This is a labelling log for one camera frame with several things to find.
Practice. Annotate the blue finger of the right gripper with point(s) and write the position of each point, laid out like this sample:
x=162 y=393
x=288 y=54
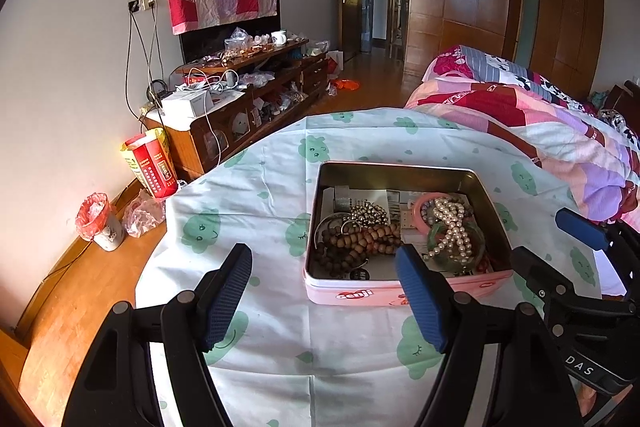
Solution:
x=541 y=278
x=594 y=236

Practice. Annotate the silver bangle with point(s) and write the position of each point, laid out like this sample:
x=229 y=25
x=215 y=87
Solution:
x=336 y=224

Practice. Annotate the red yellow gift bag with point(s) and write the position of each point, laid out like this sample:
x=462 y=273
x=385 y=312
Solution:
x=147 y=155

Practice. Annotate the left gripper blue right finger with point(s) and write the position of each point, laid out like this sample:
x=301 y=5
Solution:
x=429 y=296

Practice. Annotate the red knotted cord charm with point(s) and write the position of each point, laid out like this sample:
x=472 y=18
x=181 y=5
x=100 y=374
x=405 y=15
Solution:
x=486 y=265

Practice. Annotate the green jade bangle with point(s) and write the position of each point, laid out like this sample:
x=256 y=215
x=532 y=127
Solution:
x=456 y=252

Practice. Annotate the black television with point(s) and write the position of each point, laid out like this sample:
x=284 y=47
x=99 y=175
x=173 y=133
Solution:
x=199 y=43

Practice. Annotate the wall power outlet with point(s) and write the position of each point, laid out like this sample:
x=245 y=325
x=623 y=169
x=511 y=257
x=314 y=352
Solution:
x=135 y=6

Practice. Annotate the orange item on floor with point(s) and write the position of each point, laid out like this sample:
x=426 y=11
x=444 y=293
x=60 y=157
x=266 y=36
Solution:
x=346 y=84

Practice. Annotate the pink red patchwork quilt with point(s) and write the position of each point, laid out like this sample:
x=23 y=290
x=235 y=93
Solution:
x=593 y=151

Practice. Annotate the white green cloud bedsheet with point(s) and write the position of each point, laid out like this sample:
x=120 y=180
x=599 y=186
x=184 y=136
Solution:
x=323 y=334

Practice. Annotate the wooden headboard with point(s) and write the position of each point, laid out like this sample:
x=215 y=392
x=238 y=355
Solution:
x=626 y=101

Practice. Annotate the wooden TV cabinet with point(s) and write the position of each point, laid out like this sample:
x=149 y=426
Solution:
x=239 y=118

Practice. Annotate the white box on cabinet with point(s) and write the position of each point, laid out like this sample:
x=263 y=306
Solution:
x=187 y=103

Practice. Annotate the pink plastic bag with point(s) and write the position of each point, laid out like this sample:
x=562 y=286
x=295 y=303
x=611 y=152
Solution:
x=143 y=214

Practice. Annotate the pink bangle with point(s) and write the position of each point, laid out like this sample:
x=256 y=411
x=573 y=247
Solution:
x=432 y=209

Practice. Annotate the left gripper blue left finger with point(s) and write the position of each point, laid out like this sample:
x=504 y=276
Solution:
x=223 y=293

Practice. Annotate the pink metal tin box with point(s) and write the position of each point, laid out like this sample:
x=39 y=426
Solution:
x=368 y=176

